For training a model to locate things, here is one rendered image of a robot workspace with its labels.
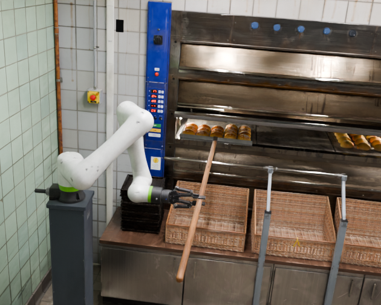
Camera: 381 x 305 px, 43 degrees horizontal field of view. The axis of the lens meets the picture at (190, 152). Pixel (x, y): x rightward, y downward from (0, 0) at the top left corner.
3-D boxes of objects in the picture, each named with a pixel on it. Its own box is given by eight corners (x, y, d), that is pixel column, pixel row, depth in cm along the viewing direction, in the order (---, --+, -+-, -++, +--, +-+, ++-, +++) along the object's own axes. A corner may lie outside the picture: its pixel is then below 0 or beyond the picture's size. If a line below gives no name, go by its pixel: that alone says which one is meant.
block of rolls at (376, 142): (328, 124, 424) (329, 118, 422) (384, 129, 420) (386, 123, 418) (340, 148, 367) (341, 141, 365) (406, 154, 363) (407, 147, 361)
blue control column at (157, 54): (173, 178, 585) (184, -10, 509) (186, 180, 584) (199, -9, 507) (139, 270, 405) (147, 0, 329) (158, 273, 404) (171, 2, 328)
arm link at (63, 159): (65, 196, 247) (63, 161, 240) (54, 184, 259) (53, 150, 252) (89, 191, 254) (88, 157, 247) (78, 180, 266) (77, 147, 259)
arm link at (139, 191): (125, 205, 269) (124, 189, 263) (130, 192, 280) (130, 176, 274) (150, 208, 268) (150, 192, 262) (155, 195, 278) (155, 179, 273)
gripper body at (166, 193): (164, 186, 271) (180, 187, 270) (163, 200, 274) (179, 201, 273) (161, 191, 264) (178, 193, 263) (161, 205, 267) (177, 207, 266)
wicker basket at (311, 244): (249, 220, 378) (253, 187, 369) (323, 227, 375) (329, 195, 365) (250, 254, 333) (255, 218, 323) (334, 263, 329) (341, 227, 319)
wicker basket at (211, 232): (175, 211, 384) (176, 179, 374) (246, 219, 378) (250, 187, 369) (163, 243, 339) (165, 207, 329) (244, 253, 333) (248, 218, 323)
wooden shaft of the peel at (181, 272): (182, 284, 198) (182, 278, 197) (175, 283, 199) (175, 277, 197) (216, 144, 357) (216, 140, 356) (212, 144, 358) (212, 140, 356)
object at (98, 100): (89, 100, 362) (89, 87, 358) (103, 101, 361) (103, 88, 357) (86, 103, 355) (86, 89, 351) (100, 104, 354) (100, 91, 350)
